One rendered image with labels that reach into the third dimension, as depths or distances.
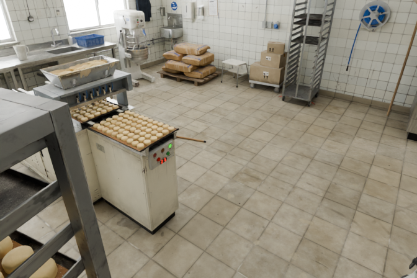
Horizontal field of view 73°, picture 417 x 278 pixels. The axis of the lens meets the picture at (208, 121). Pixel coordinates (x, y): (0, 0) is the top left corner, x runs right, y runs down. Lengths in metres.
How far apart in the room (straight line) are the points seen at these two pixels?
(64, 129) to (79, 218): 0.16
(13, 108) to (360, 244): 2.69
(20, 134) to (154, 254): 2.19
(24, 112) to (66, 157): 0.08
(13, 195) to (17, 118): 0.16
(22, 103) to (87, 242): 0.25
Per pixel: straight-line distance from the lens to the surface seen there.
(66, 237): 0.56
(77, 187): 0.49
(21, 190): 0.55
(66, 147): 0.45
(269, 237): 2.64
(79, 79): 2.51
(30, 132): 0.41
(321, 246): 2.70
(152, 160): 2.12
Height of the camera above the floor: 1.97
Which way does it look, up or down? 27 degrees down
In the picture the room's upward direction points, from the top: straight up
